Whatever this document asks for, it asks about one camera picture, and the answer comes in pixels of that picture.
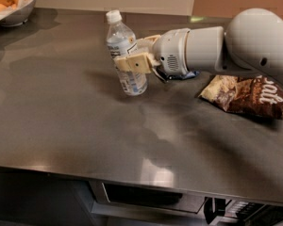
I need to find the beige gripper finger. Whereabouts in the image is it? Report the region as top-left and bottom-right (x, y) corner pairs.
(113, 47), (160, 73)
(137, 35), (160, 50)

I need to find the clear plastic water bottle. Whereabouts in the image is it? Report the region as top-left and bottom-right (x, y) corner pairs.
(106, 10), (147, 96)

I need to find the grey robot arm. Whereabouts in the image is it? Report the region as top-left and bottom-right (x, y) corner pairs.
(114, 8), (283, 89)

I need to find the crumpled blue white wrapper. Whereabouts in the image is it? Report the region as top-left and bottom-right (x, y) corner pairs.
(153, 67), (200, 83)

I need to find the brown chocolate snack bag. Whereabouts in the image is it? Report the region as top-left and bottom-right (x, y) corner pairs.
(200, 75), (283, 120)

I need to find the metal fruit bowl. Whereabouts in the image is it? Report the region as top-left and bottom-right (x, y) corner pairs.
(0, 0), (36, 27)

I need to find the stainless microwave under table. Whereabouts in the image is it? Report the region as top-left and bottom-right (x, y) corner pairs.
(89, 180), (205, 223)

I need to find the black appliance under table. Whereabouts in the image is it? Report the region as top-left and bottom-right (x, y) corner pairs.
(204, 197), (283, 226)

